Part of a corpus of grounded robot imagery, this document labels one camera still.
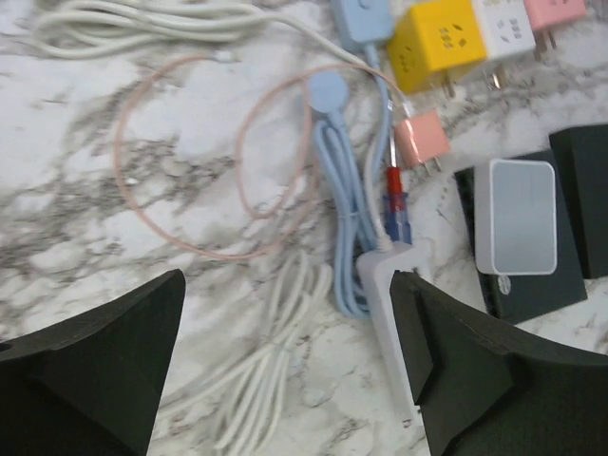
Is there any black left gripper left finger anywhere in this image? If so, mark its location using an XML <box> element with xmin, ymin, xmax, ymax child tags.
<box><xmin>1</xmin><ymin>270</ymin><xmax>185</xmax><ymax>455</ymax></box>

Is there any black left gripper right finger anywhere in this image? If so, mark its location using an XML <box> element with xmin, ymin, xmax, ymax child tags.
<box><xmin>390</xmin><ymin>272</ymin><xmax>607</xmax><ymax>455</ymax></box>

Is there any white green usb charger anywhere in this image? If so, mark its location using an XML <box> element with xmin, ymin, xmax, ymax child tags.
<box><xmin>355</xmin><ymin>239</ymin><xmax>436</xmax><ymax>428</ymax></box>

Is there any small pink plug adapter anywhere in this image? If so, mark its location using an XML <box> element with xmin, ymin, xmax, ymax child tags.
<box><xmin>392</xmin><ymin>109</ymin><xmax>450</xmax><ymax>174</ymax></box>

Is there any yellow cube socket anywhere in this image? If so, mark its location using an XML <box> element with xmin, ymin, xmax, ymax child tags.
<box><xmin>387</xmin><ymin>1</ymin><xmax>487</xmax><ymax>94</ymax></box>

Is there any white tiger cube socket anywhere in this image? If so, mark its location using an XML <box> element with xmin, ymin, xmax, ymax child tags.
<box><xmin>471</xmin><ymin>0</ymin><xmax>536</xmax><ymax>89</ymax></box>

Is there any light blue power strip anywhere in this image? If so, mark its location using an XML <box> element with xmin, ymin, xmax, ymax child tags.
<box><xmin>330</xmin><ymin>0</ymin><xmax>394</xmax><ymax>53</ymax></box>

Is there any blue red screwdriver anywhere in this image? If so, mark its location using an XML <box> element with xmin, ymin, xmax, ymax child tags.
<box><xmin>384</xmin><ymin>133</ymin><xmax>412</xmax><ymax>244</ymax></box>

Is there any black flat block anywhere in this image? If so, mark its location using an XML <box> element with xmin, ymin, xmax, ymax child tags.
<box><xmin>549</xmin><ymin>123</ymin><xmax>607</xmax><ymax>279</ymax></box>

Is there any white cable bundle left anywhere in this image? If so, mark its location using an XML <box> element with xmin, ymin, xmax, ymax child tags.
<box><xmin>159</xmin><ymin>218</ymin><xmax>395</xmax><ymax>456</ymax></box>

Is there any light blue coiled cable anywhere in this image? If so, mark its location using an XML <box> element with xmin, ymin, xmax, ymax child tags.
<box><xmin>303</xmin><ymin>42</ymin><xmax>395</xmax><ymax>322</ymax></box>

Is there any white coiled cable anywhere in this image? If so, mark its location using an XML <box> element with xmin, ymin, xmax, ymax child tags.
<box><xmin>35</xmin><ymin>0</ymin><xmax>376</xmax><ymax>72</ymax></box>

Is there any thin pink cable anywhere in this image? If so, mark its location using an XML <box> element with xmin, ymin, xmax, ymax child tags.
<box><xmin>113</xmin><ymin>51</ymin><xmax>405</xmax><ymax>260</ymax></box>

